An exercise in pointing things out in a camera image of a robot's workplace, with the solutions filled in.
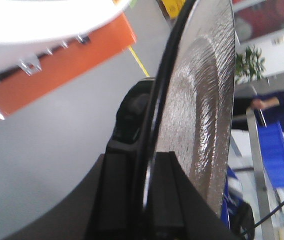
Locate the beige plate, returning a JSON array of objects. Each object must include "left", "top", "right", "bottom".
[{"left": 138, "top": 0, "right": 235, "bottom": 215}]

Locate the orange panel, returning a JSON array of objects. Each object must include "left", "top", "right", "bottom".
[{"left": 0, "top": 13, "right": 136, "bottom": 120}]

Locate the white outer conveyor rim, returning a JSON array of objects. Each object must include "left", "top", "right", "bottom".
[{"left": 0, "top": 0, "right": 130, "bottom": 72}]

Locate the green potted plant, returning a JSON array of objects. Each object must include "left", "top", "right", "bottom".
[{"left": 234, "top": 45, "right": 265, "bottom": 85}]

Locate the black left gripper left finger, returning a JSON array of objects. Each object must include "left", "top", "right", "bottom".
[{"left": 85, "top": 77, "right": 155, "bottom": 240}]

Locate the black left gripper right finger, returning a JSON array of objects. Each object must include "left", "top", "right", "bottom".
[{"left": 151, "top": 151, "right": 232, "bottom": 240}]

